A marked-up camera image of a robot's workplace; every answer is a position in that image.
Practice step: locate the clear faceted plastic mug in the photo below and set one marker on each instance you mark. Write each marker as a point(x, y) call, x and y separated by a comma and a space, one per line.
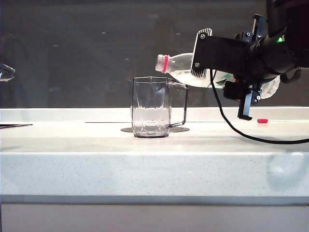
point(149, 108)

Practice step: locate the white cabinet front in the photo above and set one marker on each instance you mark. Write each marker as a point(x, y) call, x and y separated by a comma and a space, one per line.
point(154, 218)

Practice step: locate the red plastic bottle cap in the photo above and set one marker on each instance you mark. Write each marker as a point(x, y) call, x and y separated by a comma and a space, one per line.
point(262, 121)

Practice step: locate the brushed steel gooseneck faucet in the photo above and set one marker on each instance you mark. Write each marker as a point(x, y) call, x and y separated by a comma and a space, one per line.
point(6, 70)

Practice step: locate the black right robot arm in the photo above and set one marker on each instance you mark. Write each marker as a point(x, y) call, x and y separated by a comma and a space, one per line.
point(272, 55)

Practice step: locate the round black metal disc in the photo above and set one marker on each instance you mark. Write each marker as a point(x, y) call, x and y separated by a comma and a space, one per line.
point(179, 130)

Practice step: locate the clear red-label water bottle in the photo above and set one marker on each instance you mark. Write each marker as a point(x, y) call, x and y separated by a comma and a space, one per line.
point(178, 65)

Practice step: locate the silver finned wrist camera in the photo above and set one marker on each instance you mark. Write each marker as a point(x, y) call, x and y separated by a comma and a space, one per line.
point(201, 54)

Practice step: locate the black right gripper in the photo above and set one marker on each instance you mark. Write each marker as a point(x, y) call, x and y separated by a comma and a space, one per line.
point(224, 55)

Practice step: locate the black rectangular sink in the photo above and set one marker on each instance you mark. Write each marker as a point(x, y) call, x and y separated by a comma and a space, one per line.
point(12, 126)

